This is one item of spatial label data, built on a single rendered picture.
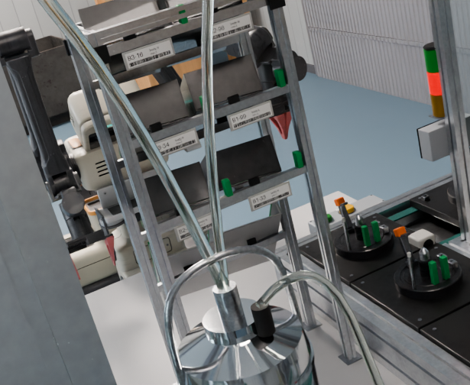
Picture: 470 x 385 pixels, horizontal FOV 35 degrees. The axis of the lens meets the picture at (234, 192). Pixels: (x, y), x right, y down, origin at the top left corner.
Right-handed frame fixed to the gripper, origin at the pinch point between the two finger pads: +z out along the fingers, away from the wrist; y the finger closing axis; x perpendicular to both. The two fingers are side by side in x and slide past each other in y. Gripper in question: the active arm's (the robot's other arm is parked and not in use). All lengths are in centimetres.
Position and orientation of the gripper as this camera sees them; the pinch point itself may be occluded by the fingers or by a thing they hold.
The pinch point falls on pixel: (284, 135)
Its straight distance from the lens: 186.9
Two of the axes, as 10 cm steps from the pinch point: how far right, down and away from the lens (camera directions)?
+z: 2.4, 9.0, 3.6
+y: 8.8, -3.5, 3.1
